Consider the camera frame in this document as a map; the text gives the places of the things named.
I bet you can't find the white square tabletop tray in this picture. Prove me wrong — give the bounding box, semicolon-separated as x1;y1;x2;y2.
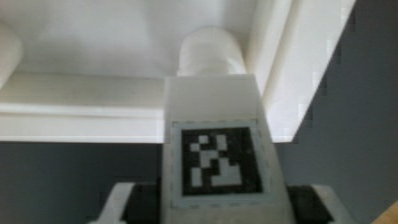
0;0;359;143

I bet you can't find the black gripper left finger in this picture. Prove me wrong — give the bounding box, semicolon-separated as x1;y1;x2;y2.
87;182;160;224

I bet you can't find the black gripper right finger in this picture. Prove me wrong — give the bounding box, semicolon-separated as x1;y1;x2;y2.
286;185;359;224

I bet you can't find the white leg with tag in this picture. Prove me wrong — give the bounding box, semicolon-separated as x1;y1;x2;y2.
160;27;295;224

